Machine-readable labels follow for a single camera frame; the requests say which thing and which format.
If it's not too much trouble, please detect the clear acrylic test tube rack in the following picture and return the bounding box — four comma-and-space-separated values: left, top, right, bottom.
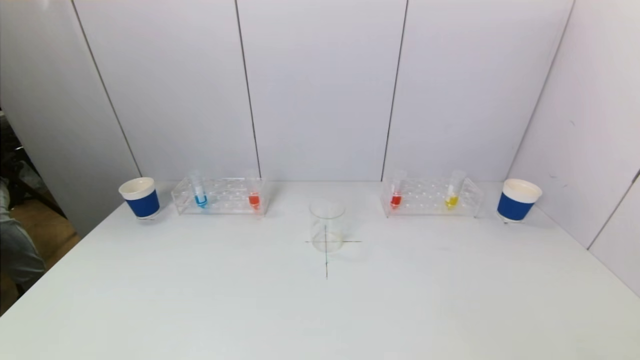
171, 176, 270, 217
380, 176, 485, 219

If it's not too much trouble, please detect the test tube with red pigment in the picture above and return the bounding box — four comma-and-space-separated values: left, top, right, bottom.
389, 169, 407, 210

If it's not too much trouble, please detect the test tube with orange pigment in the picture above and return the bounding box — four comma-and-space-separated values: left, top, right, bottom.
245, 170, 263, 211

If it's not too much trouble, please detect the test tube with blue pigment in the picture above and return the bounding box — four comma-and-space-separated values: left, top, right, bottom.
188, 170, 209, 210

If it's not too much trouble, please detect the test tube with yellow pigment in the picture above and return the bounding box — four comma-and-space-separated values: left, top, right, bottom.
444, 169, 467, 210

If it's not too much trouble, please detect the clear glass beaker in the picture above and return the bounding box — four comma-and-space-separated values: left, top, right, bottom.
308, 198, 347, 254

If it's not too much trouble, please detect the person leg in grey trousers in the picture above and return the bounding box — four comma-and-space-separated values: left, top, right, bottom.
0, 177, 47, 287

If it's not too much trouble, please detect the blue sleeve white paper cup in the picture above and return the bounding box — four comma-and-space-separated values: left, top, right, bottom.
118, 177, 161, 220
496, 178, 543, 224

